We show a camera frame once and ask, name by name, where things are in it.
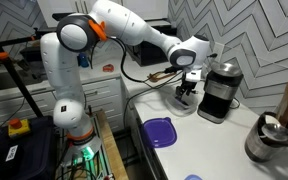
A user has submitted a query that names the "white drawer cabinet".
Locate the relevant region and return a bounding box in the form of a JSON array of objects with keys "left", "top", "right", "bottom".
[{"left": 0, "top": 74, "right": 126, "bottom": 135}]

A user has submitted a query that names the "small red object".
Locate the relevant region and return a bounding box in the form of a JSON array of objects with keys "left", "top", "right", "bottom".
[{"left": 102, "top": 63, "right": 115, "bottom": 73}]

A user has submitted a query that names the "dark brown wooden spoon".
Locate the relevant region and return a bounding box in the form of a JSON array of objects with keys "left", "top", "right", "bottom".
[{"left": 147, "top": 71, "right": 179, "bottom": 84}]

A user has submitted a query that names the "black silver coffee maker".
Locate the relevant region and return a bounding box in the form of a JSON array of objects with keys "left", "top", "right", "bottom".
[{"left": 197, "top": 61, "right": 245, "bottom": 125}]

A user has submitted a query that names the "blue plastic lid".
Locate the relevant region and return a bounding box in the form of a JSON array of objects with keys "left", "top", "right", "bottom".
[{"left": 183, "top": 173, "right": 204, "bottom": 180}]

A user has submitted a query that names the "small blue bottle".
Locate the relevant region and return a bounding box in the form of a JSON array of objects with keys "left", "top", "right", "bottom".
[{"left": 77, "top": 52, "right": 90, "bottom": 69}]

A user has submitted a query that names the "clear plastic bowl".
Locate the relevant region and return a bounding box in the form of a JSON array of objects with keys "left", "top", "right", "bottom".
[
  {"left": 165, "top": 94, "right": 199, "bottom": 118},
  {"left": 167, "top": 94, "right": 197, "bottom": 114}
]

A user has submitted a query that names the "dark metal utensil holder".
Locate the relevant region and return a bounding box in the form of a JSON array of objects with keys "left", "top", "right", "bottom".
[{"left": 244, "top": 111, "right": 288, "bottom": 164}]

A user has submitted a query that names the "black background appliance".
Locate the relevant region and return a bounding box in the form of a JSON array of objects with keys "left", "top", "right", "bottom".
[{"left": 130, "top": 28, "right": 178, "bottom": 67}]

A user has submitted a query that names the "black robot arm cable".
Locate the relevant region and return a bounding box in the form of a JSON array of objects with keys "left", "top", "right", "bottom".
[{"left": 90, "top": 37, "right": 173, "bottom": 84}]

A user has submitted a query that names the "yellow emergency stop button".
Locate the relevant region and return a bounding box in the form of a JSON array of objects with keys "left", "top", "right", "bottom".
[{"left": 7, "top": 118, "right": 31, "bottom": 140}]

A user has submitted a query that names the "wooden plank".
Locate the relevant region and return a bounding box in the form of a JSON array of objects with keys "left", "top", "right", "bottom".
[{"left": 95, "top": 109, "right": 130, "bottom": 180}]

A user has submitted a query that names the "white wall outlet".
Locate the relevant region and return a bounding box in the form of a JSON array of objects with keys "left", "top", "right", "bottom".
[{"left": 211, "top": 41, "right": 226, "bottom": 63}]

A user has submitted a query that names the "purple plastic lid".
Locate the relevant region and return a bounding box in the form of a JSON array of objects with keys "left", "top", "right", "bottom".
[{"left": 140, "top": 117, "right": 178, "bottom": 150}]

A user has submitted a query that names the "black tripod pole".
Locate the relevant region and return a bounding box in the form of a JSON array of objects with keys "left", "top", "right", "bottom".
[{"left": 0, "top": 18, "right": 46, "bottom": 118}]

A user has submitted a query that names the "black power cable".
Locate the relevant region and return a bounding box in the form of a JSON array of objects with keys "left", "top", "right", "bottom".
[{"left": 122, "top": 73, "right": 186, "bottom": 129}]

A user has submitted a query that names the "black equipment case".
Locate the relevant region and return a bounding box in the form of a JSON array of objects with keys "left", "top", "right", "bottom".
[{"left": 0, "top": 115, "right": 58, "bottom": 180}]

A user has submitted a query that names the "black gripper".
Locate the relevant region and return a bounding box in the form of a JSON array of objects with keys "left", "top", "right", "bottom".
[{"left": 175, "top": 79, "right": 199, "bottom": 101}]

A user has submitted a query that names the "metal ladle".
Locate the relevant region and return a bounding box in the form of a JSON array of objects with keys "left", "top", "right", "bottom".
[{"left": 261, "top": 123, "right": 288, "bottom": 143}]

